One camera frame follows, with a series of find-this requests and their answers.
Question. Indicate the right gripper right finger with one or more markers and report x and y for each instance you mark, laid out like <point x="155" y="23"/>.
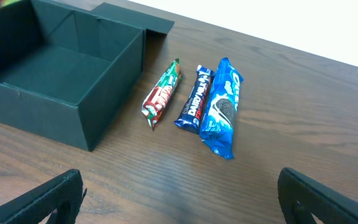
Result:
<point x="302" y="199"/>

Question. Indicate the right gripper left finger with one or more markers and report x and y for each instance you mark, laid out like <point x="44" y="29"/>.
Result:
<point x="59" y="199"/>

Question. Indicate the blue Oreo cookie pack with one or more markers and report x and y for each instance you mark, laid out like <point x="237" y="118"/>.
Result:
<point x="217" y="128"/>

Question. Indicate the dark green open box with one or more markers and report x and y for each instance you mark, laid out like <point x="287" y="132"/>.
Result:
<point x="65" y="71"/>

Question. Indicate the red green KitKat bar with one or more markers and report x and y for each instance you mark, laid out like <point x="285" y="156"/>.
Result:
<point x="157" y="100"/>

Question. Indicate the purple Dairy Milk bar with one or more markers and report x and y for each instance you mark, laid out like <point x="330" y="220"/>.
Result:
<point x="192" y="112"/>

